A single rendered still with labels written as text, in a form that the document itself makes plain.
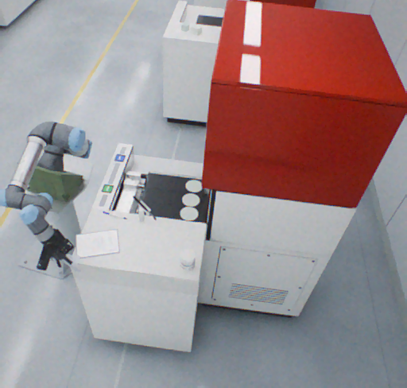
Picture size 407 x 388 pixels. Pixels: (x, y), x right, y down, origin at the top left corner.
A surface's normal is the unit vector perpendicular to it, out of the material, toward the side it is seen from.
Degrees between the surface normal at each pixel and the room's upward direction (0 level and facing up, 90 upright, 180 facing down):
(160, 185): 0
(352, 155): 90
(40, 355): 0
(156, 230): 0
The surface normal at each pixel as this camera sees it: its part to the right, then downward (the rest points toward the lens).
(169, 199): 0.07, -0.69
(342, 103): -0.12, 0.71
